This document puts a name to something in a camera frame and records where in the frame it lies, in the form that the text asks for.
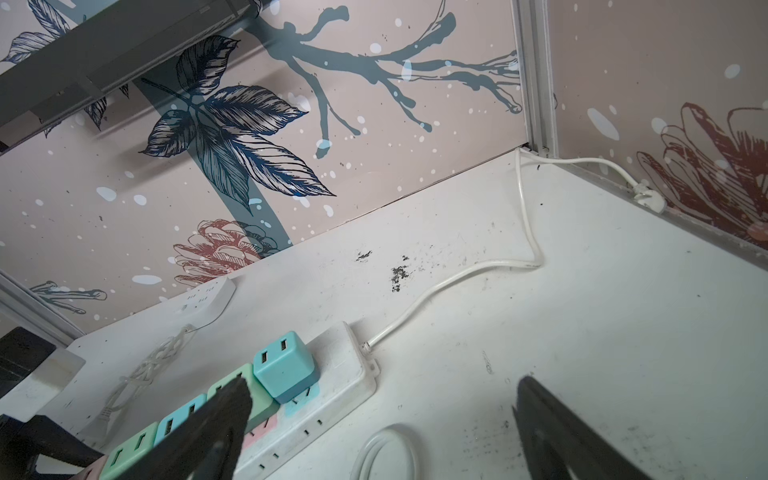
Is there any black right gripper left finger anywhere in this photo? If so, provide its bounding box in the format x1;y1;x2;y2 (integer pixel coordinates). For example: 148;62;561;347
119;378;252;479

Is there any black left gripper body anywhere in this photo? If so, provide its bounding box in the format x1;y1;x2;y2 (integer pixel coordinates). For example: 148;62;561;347
0;326;106;480

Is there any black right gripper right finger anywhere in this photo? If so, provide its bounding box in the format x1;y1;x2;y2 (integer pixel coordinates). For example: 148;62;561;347
513;376;649;480

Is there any teal plug adapter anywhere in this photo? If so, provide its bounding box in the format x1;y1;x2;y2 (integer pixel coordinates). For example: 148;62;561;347
253;331;320;404
154;393;207;446

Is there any dark green plug adapter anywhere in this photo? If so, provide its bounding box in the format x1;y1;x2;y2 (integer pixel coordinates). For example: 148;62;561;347
99;422;159;480

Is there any white square power strip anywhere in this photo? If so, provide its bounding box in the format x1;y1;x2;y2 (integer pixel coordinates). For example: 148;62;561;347
174;277;236;329

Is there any white long power strip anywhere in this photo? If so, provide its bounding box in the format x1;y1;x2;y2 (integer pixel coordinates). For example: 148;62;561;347
77;323;378;479

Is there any white square strip cable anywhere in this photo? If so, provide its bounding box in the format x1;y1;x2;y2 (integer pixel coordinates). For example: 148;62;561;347
77;323;199;448

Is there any white power strip cable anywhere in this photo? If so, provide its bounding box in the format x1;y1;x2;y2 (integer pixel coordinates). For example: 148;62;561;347
359;148;668;354

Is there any black hanging wire basket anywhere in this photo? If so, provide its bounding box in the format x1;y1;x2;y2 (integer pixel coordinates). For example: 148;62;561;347
1;1;265;152

